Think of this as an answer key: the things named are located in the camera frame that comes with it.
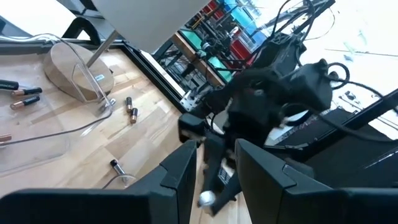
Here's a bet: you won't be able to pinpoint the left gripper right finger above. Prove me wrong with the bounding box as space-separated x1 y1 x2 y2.
234 138 398 224

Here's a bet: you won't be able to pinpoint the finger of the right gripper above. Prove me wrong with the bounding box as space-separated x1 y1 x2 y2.
210 169 243 216
201 138 226 200

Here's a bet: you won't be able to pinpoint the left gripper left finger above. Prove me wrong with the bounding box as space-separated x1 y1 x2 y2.
0 138 198 224

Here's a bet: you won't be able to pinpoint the silver black battery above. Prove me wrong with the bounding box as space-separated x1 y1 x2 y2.
109 159 128 179
197 190 218 208

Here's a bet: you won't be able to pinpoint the clear plastic bin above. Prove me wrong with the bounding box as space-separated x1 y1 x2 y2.
0 32 117 175
101 173 138 190

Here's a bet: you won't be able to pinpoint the wooden workbench green mats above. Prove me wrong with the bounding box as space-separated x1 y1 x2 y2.
170 29 234 87

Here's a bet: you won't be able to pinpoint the red bin storage rack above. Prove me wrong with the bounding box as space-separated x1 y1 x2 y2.
198 0 268 62

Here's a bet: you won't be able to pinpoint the white shade wooden base lamp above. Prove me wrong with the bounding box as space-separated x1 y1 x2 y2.
42 0 213 103

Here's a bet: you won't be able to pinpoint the white round side table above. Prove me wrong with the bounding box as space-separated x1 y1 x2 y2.
0 0 103 47

